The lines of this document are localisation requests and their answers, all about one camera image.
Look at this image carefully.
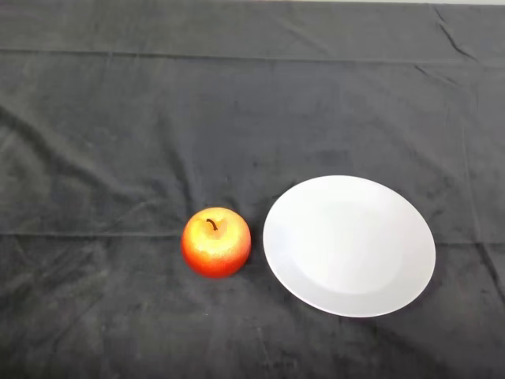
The red yellow apple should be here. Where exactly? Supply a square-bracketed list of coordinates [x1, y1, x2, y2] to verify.
[180, 206, 253, 280]

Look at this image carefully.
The white round plate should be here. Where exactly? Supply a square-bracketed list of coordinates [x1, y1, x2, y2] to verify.
[262, 174, 437, 318]

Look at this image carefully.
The black cloth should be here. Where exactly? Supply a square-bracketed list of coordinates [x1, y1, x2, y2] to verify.
[0, 0, 505, 379]

